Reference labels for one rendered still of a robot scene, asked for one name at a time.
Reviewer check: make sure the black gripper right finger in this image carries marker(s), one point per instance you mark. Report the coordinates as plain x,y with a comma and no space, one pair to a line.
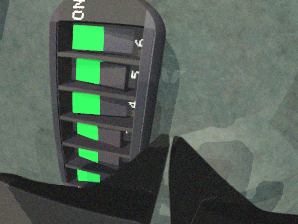
198,195

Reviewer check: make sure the dark grey controller unit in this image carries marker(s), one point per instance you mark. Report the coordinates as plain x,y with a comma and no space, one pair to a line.
105,63

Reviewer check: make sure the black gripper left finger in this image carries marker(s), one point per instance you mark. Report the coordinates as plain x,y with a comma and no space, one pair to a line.
126,197

